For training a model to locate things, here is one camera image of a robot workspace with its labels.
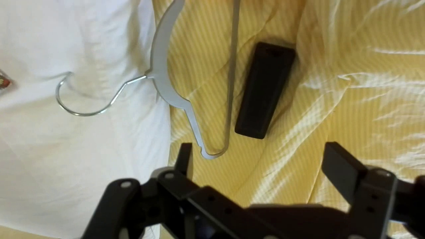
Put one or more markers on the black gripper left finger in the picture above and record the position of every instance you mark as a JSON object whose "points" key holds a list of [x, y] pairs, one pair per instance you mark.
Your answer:
{"points": [[184, 158]]}

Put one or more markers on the white plastic bag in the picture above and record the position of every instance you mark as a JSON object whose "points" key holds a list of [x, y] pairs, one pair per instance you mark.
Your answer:
{"points": [[67, 154]]}

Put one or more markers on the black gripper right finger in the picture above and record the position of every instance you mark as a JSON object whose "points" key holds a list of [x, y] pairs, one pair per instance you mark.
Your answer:
{"points": [[343, 170]]}

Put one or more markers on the black rectangular object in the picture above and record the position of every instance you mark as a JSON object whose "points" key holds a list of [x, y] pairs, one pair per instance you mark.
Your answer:
{"points": [[265, 88]]}

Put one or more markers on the grey clothes hanger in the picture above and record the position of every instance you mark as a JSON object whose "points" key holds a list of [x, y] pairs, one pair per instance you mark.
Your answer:
{"points": [[161, 57]]}

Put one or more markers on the yellow striped bedsheet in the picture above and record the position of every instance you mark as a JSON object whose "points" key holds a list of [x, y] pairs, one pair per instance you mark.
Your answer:
{"points": [[354, 133]]}

